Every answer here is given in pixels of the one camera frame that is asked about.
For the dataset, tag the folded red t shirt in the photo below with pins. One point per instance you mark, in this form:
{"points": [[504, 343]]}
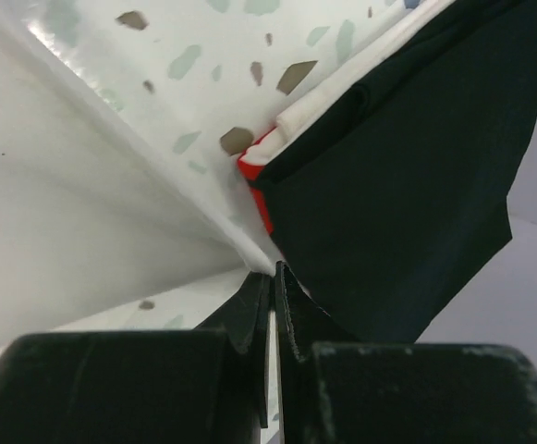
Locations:
{"points": [[253, 161]]}

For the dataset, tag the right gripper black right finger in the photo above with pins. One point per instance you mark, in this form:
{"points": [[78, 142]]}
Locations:
{"points": [[335, 389]]}

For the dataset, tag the folded black t shirt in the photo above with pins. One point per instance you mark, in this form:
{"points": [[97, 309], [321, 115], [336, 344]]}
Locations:
{"points": [[395, 197]]}

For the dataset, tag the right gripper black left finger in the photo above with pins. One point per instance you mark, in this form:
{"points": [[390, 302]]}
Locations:
{"points": [[203, 385]]}

